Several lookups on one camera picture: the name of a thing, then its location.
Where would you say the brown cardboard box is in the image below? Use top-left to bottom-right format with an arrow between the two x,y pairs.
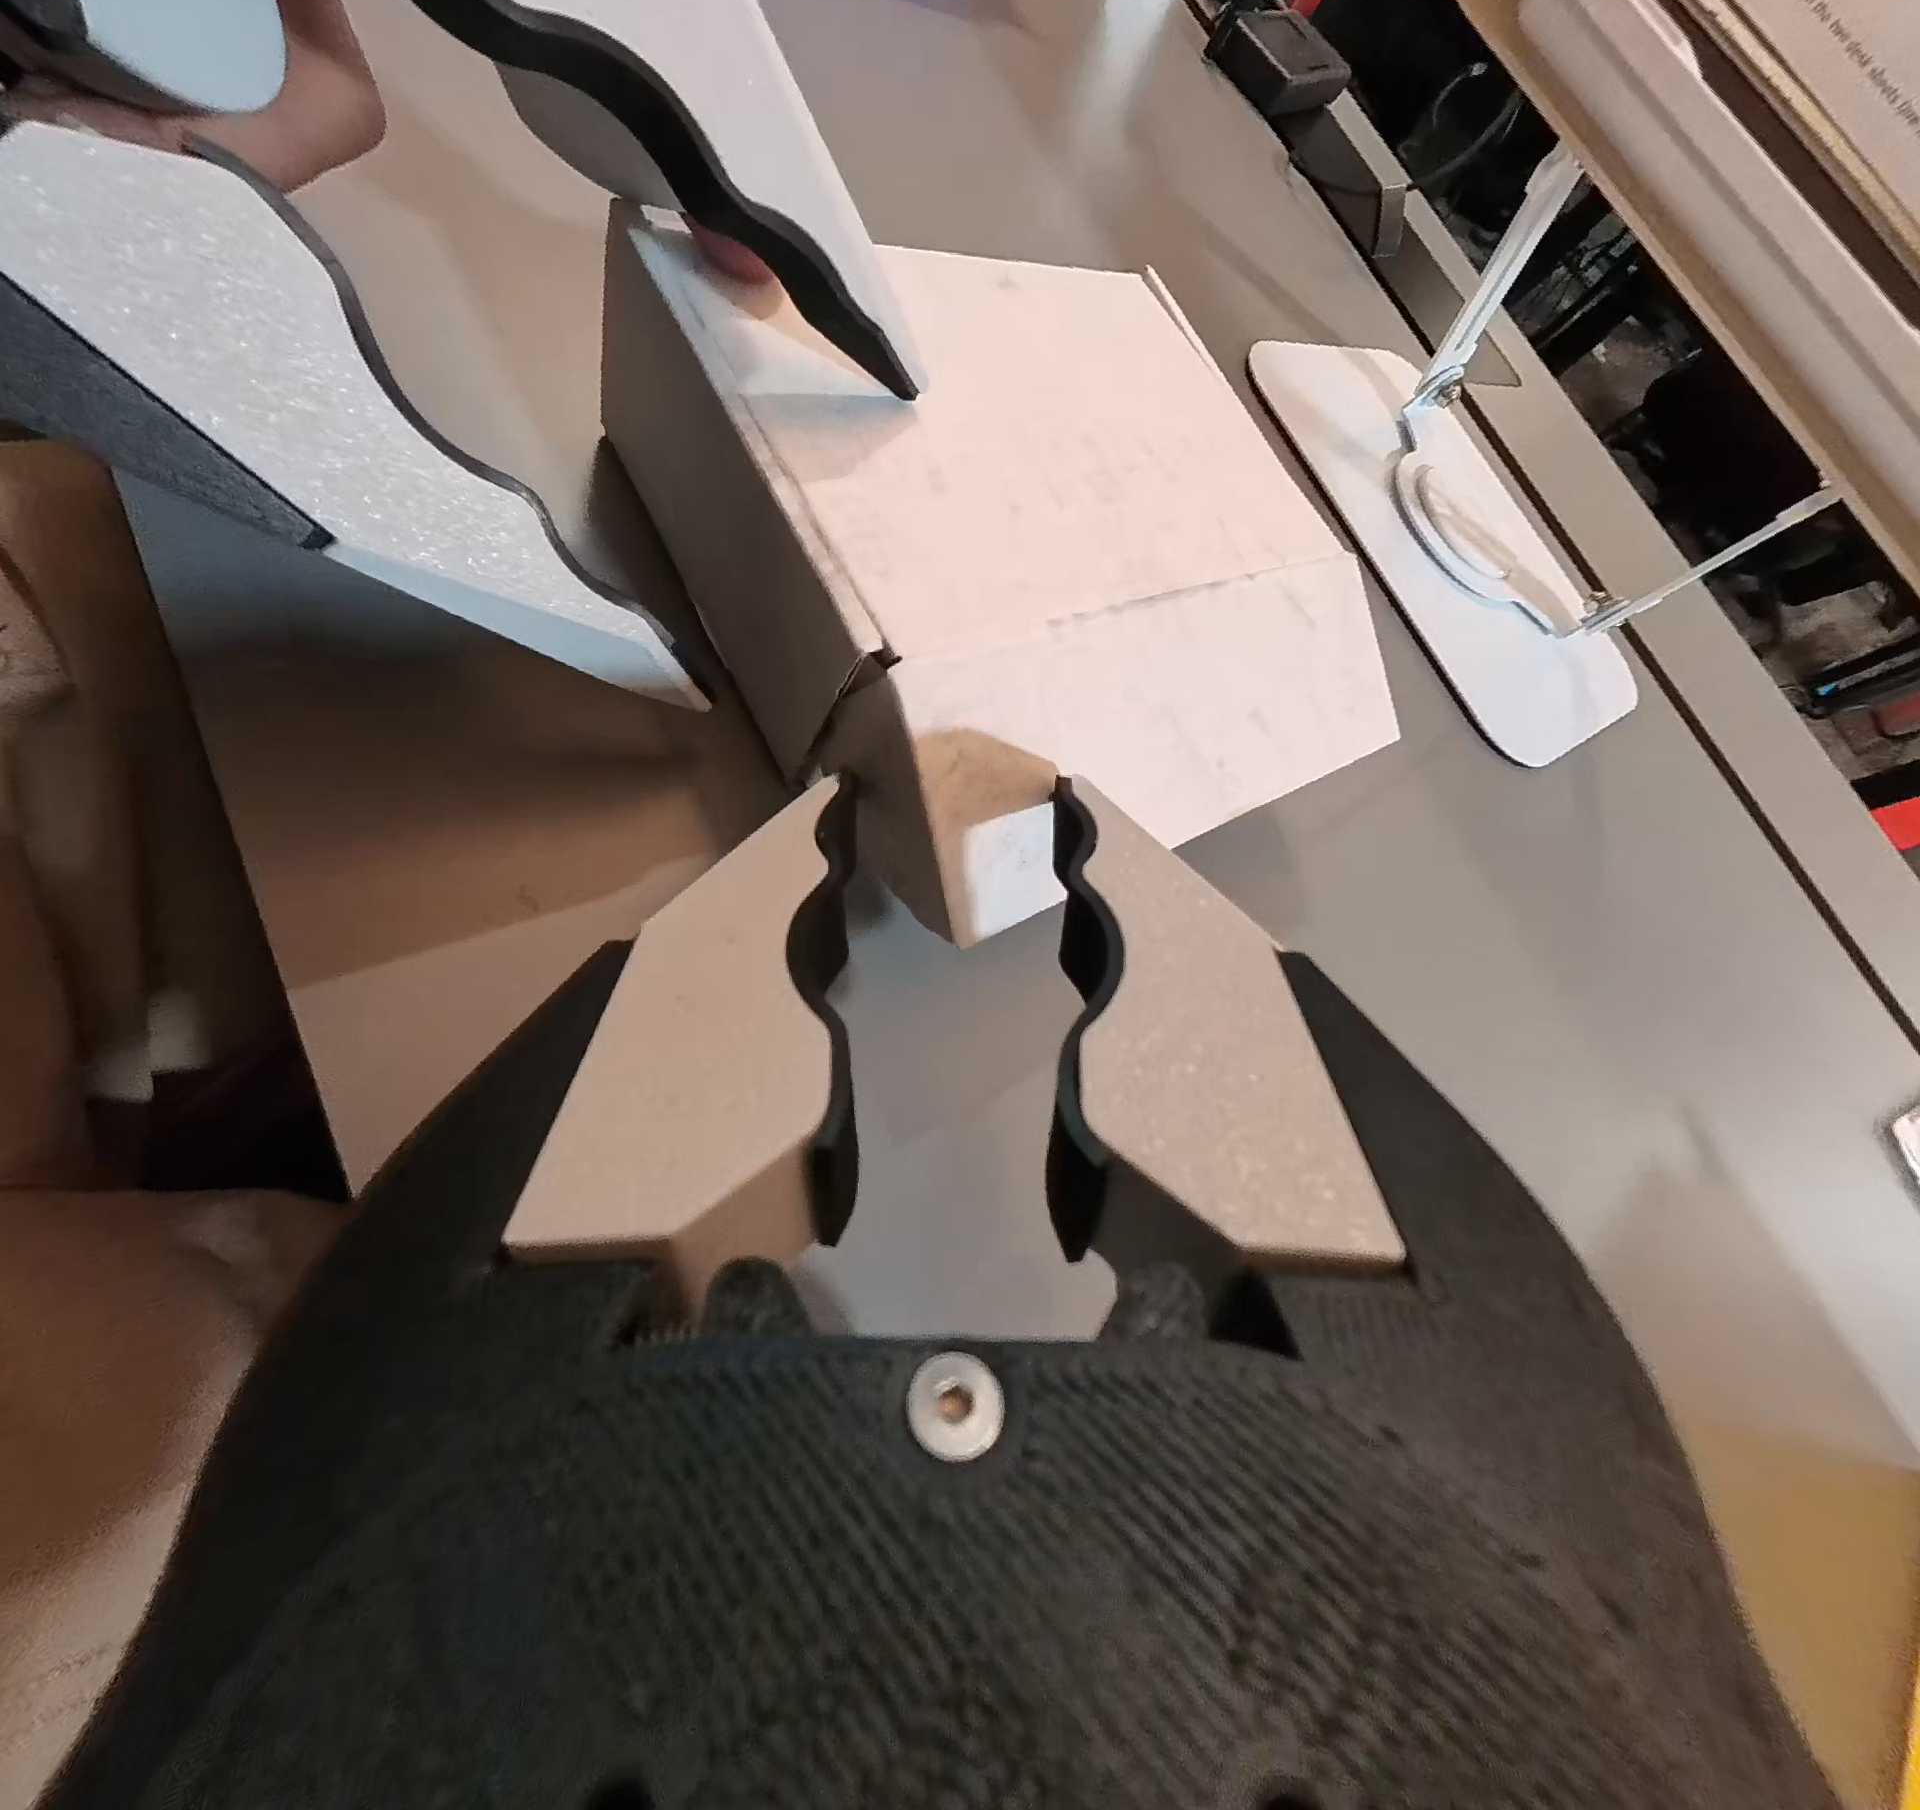
0,437 -> 355,1197

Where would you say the white display stand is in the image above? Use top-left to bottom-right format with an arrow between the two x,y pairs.
1249,141 -> 1848,771

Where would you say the grey desk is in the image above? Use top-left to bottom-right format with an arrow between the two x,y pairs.
113,0 -> 1920,1810

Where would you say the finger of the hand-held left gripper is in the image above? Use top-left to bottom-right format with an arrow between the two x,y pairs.
342,0 -> 923,407
0,123 -> 715,714

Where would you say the person's left hand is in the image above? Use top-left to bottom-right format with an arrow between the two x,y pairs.
191,0 -> 785,292

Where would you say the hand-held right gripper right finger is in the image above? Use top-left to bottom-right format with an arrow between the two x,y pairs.
1045,771 -> 1409,1284

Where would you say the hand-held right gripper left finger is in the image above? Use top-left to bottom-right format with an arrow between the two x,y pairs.
503,771 -> 862,1314

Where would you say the black power adapter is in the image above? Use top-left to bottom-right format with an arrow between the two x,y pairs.
1206,6 -> 1355,121

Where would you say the white cardboard box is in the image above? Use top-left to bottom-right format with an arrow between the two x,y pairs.
601,196 -> 1402,946

